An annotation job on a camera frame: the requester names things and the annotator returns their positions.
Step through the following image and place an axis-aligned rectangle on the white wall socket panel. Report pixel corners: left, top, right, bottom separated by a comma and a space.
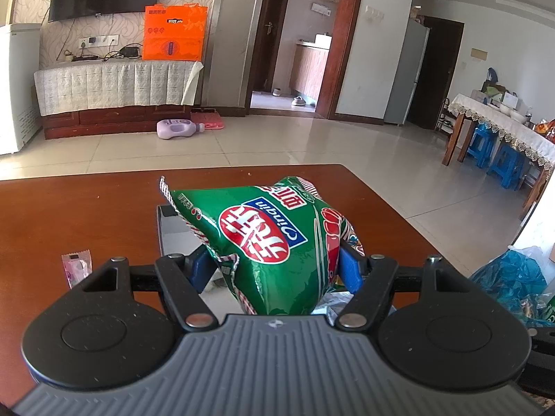
79, 35, 119, 49

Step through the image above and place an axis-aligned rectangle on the dark wooden tv cabinet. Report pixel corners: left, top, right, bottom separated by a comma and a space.
42, 103, 204, 140

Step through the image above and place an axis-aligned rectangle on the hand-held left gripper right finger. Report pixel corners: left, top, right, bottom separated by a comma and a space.
337, 245, 485, 331

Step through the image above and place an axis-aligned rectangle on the white lace cabinet cover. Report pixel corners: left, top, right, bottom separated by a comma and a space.
34, 60, 204, 117

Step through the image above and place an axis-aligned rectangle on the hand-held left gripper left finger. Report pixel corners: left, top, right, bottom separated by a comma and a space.
68, 245, 220, 331

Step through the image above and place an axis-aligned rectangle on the white chest freezer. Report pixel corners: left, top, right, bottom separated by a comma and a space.
0, 23, 43, 156

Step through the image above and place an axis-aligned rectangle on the green snack bag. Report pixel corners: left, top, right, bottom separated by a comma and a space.
158, 175, 367, 317

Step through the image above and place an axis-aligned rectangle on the grey refrigerator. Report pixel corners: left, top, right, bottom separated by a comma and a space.
384, 19, 431, 126

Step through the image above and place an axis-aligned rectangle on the wooden dining table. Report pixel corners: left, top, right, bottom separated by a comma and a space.
441, 113, 555, 222

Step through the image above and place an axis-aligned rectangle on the white box with grey rim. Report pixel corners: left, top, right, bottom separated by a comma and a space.
155, 203, 226, 291

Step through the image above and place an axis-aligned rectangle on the wooden kitchen counter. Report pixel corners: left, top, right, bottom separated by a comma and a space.
290, 41, 330, 98

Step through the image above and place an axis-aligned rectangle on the purple detergent bottle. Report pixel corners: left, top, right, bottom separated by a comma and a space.
157, 118, 205, 140

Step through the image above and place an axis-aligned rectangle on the dark wooden door frame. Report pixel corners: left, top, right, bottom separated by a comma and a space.
245, 0, 369, 121

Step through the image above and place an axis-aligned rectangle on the blue plastic bag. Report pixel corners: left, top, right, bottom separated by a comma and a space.
470, 249, 555, 328

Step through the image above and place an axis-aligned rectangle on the dark wooden door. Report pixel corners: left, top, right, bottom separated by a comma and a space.
251, 0, 289, 92
408, 15, 464, 131

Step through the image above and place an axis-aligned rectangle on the blue plastic stool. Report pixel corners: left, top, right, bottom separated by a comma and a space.
466, 123, 497, 169
488, 143, 532, 190

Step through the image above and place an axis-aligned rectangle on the lace tablecloth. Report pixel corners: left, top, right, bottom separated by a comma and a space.
447, 93, 555, 170

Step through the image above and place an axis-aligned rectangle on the orange gift bag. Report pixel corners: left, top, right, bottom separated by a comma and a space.
142, 3, 208, 62

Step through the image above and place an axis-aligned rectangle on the small pink candy packet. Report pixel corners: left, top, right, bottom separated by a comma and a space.
62, 249, 93, 287

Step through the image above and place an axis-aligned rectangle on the pink floor mat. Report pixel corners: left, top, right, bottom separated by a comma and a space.
190, 108, 225, 131

